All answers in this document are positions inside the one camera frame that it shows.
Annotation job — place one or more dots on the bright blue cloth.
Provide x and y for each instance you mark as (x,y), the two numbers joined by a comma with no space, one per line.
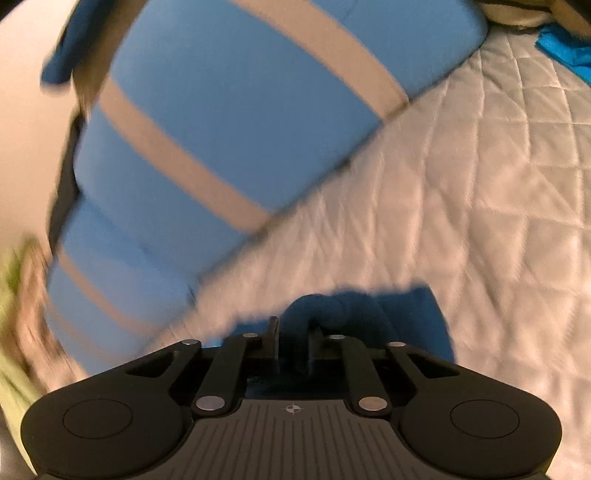
(565,46)

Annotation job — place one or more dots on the beige rolled comforter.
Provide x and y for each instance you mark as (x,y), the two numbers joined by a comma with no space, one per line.
(53,332)

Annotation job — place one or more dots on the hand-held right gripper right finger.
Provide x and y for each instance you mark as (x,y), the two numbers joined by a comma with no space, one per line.
(311,348)

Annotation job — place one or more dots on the blue grey-striped pillow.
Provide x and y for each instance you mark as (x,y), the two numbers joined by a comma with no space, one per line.
(258,92)
(115,286)

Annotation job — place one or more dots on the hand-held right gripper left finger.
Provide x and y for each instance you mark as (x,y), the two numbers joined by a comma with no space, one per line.
(273,344)

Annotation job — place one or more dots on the dark blue sweater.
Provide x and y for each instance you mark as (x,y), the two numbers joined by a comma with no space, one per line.
(406,323)

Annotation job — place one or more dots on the grey quilted bedspread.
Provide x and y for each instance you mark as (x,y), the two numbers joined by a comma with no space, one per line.
(461,207)

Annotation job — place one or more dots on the green cloth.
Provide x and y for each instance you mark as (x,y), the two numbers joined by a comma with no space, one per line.
(14,323)

